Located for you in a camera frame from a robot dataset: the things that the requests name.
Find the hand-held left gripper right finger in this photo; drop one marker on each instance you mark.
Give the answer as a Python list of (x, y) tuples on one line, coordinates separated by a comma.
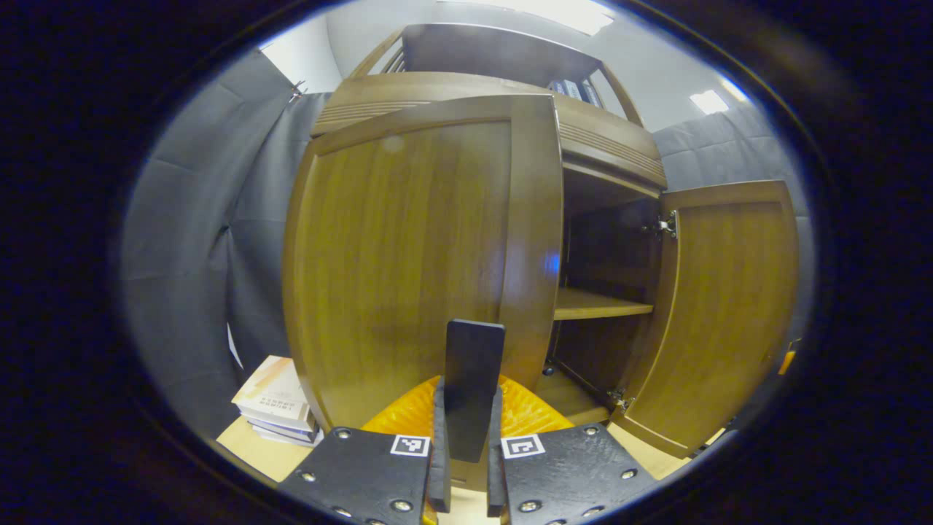
[(568, 474)]

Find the black backdrop cloth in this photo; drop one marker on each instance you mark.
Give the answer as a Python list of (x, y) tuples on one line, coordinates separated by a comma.
[(189, 255)]

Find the beige cover book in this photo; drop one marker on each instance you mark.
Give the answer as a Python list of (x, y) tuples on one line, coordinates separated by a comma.
[(273, 390)]

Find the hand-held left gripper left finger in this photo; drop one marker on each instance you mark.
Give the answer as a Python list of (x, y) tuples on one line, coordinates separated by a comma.
[(364, 474)]

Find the wooden shoe cabinet door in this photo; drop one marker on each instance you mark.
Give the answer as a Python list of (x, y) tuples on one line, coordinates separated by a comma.
[(401, 255), (721, 306)]

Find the white flat book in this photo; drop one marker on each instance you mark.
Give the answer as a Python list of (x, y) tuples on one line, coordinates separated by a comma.
[(291, 437)]

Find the wooden drawer with black knob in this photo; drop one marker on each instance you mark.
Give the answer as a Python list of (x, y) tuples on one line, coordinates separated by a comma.
[(466, 86)]

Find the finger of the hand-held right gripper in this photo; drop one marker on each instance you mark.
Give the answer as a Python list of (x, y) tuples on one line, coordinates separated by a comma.
[(787, 359)]

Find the grey flat book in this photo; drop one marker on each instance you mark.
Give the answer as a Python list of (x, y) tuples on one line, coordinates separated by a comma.
[(284, 429)]

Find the dark grey book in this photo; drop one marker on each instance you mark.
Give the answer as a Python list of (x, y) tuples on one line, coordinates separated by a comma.
[(590, 93)]

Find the light grey-blue book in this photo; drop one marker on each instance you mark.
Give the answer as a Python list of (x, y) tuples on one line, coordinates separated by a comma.
[(573, 90)]

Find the dark blue book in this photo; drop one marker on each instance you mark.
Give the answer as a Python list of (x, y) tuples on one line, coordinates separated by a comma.
[(560, 87)]

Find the small ceiling light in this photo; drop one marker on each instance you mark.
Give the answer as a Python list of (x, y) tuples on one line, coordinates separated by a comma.
[(708, 100)]

